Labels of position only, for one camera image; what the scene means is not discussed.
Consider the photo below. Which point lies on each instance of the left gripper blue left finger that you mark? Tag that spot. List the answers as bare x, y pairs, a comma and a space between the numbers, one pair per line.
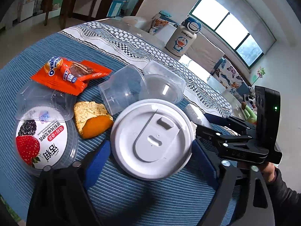
94, 163

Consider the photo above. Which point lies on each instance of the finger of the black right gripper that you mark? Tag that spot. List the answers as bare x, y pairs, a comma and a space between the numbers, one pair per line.
209, 132
237, 125

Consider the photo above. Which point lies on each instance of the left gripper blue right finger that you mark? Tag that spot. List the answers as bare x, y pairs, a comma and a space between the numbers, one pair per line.
208, 163

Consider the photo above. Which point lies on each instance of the white plastic cup lid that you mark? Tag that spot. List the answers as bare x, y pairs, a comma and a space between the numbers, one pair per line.
151, 139

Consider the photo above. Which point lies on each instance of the orange Ovaltine snack wrapper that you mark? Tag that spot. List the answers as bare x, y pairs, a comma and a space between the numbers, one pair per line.
68, 76

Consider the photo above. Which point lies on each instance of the person's right hand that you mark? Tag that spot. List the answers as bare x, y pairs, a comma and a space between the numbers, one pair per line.
268, 171

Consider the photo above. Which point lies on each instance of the orange peel piece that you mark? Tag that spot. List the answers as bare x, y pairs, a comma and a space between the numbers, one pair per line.
91, 119

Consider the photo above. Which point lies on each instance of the butterfly print cushion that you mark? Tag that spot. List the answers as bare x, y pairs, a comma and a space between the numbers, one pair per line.
226, 74

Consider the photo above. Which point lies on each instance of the yogurt cup with berry label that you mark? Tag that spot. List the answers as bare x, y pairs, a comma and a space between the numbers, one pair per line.
42, 137

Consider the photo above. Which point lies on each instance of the clear square plastic container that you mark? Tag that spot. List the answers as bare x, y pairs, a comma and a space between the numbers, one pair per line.
162, 83

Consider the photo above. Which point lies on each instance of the clear round plastic cup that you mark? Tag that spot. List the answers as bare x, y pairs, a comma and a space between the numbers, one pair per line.
122, 89

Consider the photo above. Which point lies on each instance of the white Doraemon water bottle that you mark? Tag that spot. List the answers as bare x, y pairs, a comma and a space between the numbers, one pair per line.
183, 37

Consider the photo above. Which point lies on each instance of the white armchair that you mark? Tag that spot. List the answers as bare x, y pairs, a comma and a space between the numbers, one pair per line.
136, 21

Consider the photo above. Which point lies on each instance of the blue cabinet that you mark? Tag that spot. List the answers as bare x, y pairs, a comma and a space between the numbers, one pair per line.
115, 8

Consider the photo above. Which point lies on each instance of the dark wooden table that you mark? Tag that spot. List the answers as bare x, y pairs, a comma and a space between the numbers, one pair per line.
66, 10

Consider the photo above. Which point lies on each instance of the window with green frame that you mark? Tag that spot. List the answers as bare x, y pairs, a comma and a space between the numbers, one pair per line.
222, 22

